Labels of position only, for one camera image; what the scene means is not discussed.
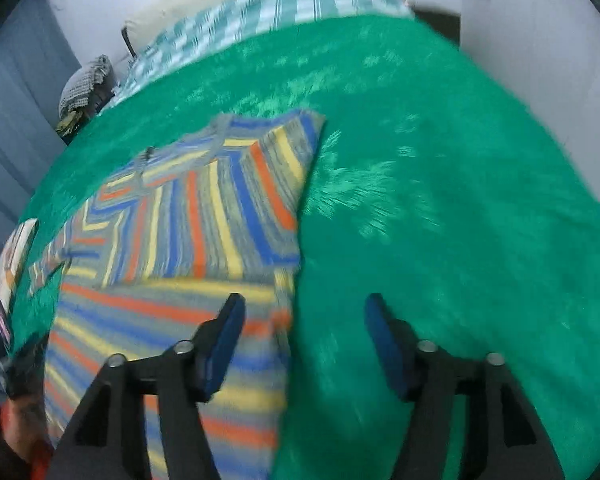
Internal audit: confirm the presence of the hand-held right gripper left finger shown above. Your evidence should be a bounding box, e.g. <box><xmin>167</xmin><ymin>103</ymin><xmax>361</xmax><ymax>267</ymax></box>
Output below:
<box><xmin>45</xmin><ymin>292</ymin><xmax>247</xmax><ymax>480</ymax></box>

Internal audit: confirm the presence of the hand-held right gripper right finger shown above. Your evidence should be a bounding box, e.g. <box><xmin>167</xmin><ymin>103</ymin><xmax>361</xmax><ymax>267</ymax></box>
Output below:
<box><xmin>364</xmin><ymin>292</ymin><xmax>566</xmax><ymax>480</ymax></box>

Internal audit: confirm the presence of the striped knit sweater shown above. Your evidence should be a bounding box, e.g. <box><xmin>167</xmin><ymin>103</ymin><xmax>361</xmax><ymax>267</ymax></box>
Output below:
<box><xmin>27</xmin><ymin>110</ymin><xmax>327</xmax><ymax>480</ymax></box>

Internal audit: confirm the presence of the person's left hand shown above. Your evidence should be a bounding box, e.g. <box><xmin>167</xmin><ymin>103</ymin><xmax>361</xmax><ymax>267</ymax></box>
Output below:
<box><xmin>2</xmin><ymin>394</ymin><xmax>55</xmax><ymax>466</ymax></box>

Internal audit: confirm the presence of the printed white pillow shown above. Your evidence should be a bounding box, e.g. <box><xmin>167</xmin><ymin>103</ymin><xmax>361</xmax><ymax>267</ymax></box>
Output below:
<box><xmin>0</xmin><ymin>217</ymin><xmax>41</xmax><ymax>321</ymax></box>

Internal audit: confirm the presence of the green velvet blanket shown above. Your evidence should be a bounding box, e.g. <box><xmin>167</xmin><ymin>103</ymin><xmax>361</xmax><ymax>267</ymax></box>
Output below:
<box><xmin>5</xmin><ymin>12</ymin><xmax>600</xmax><ymax>480</ymax></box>

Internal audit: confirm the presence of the grey curtain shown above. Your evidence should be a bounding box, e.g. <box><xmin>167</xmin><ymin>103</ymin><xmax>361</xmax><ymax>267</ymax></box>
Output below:
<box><xmin>0</xmin><ymin>0</ymin><xmax>81</xmax><ymax>406</ymax></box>

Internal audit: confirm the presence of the olive cloth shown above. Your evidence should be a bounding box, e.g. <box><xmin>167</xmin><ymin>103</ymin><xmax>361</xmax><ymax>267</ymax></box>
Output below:
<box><xmin>55</xmin><ymin>110</ymin><xmax>88</xmax><ymax>137</ymax></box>

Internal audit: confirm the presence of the checked cloth pile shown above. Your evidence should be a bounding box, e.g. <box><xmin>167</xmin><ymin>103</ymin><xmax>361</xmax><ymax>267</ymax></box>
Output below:
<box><xmin>59</xmin><ymin>55</ymin><xmax>115</xmax><ymax>113</ymax></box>

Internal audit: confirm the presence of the white wardrobe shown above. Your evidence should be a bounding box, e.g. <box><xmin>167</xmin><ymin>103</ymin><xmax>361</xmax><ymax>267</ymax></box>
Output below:
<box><xmin>457</xmin><ymin>0</ymin><xmax>600</xmax><ymax>201</ymax></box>

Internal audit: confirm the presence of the dark nightstand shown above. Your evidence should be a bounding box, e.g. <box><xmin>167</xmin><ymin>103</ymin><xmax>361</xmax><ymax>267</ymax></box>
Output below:
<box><xmin>415</xmin><ymin>7</ymin><xmax>462</xmax><ymax>51</ymax></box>

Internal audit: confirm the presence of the teal checked bed sheet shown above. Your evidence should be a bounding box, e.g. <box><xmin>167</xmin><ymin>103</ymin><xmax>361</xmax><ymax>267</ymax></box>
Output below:
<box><xmin>100</xmin><ymin>0</ymin><xmax>416</xmax><ymax>111</ymax></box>

